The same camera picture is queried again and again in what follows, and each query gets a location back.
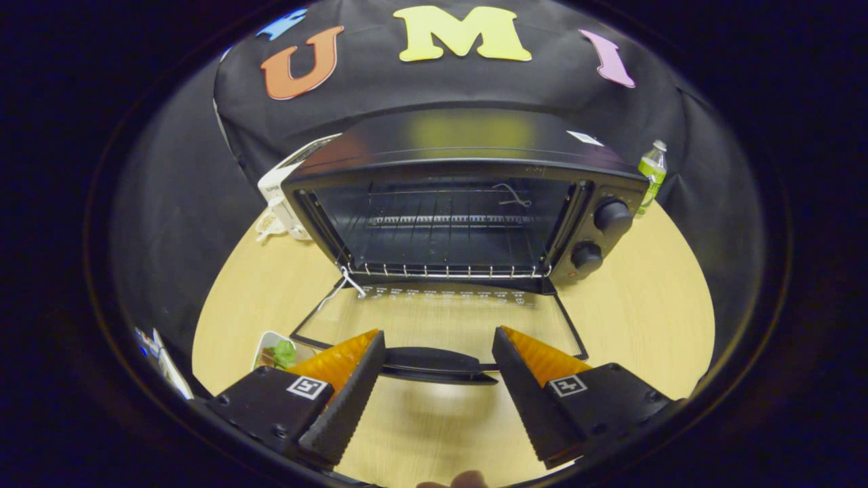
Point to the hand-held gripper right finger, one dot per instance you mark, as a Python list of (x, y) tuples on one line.
[(529, 400)]

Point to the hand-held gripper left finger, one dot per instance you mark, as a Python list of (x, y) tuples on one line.
[(346, 410)]

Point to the white bread lettuce sandwich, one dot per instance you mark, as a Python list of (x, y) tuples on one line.
[(283, 354)]

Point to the black toaster oven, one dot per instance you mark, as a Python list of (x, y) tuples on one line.
[(461, 146)]

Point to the white slot toaster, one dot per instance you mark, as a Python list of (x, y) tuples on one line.
[(274, 190)]

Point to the white plastic tray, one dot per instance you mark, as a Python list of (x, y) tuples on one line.
[(266, 339)]

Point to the white blue-edged object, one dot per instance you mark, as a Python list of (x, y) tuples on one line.
[(163, 356)]

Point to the green label drink bottle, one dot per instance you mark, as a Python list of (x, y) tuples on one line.
[(652, 173)]

